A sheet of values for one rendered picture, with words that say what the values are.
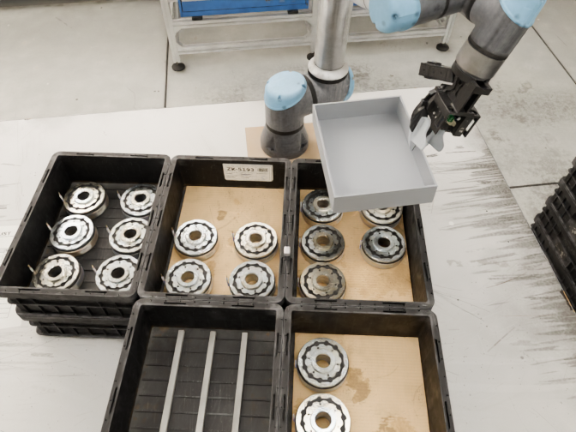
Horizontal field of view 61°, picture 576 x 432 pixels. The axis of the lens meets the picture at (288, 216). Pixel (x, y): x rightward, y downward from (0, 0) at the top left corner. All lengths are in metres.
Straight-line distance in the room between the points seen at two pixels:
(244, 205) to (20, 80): 2.34
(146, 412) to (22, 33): 3.11
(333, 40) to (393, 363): 0.81
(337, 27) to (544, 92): 2.10
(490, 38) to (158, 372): 0.87
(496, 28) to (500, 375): 0.76
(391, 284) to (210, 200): 0.50
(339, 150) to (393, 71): 2.08
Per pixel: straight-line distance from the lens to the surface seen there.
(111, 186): 1.37
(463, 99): 0.93
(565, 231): 2.02
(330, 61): 1.38
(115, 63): 3.29
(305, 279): 1.09
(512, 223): 1.51
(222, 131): 1.63
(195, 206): 1.26
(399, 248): 1.16
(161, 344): 1.09
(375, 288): 1.13
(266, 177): 1.24
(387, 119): 1.15
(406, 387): 1.05
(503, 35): 0.89
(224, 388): 1.03
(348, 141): 1.09
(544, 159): 2.83
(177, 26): 2.99
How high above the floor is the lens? 1.80
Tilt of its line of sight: 53 degrees down
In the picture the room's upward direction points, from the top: straight up
